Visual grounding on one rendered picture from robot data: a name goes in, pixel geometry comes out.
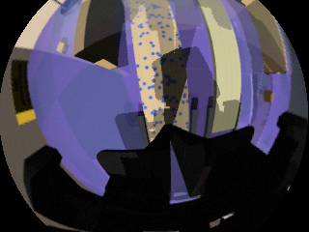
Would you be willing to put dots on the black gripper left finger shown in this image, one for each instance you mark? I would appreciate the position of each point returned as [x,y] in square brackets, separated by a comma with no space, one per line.
[153,161]

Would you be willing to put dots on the tan cube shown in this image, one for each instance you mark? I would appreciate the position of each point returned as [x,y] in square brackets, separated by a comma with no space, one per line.
[268,96]

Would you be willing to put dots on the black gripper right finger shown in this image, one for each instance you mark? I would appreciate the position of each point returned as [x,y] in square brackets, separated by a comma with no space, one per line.
[195,153]

